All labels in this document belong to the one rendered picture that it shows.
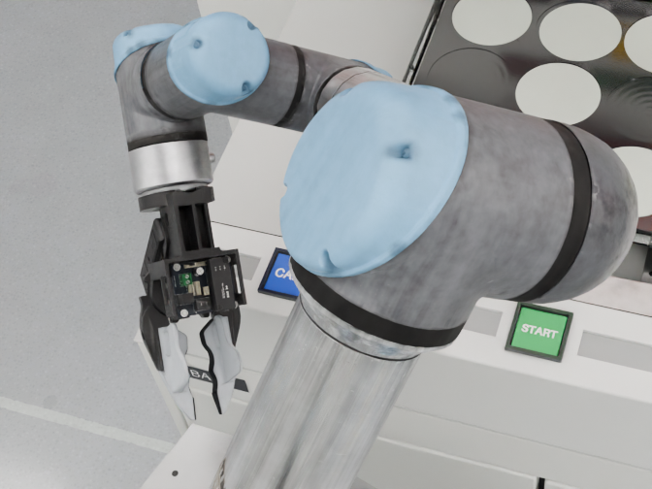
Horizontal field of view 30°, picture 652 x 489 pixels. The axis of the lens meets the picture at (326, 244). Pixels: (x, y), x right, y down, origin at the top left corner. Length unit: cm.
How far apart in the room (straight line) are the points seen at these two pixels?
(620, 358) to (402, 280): 55
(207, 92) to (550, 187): 40
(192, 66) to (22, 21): 207
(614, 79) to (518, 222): 82
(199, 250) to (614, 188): 47
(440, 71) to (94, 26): 160
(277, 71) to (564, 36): 57
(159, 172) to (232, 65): 15
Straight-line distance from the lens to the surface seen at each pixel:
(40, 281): 256
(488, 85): 149
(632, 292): 134
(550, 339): 121
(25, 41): 303
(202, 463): 134
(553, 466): 136
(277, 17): 187
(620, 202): 75
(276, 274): 127
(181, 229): 112
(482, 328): 122
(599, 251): 74
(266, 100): 106
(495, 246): 70
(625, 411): 121
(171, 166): 112
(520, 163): 70
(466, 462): 141
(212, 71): 101
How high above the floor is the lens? 200
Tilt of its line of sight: 54 degrees down
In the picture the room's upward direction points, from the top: 11 degrees counter-clockwise
